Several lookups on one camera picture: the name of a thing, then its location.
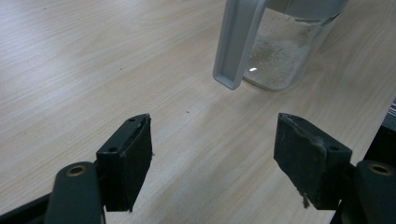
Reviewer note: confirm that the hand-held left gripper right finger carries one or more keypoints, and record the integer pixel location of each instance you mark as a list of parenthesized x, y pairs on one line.
[(311, 161)]

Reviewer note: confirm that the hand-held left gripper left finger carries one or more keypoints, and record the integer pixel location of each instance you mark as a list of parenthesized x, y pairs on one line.
[(124, 161)]

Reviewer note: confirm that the pale granular powder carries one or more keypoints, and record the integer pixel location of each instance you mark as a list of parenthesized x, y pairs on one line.
[(277, 62)]

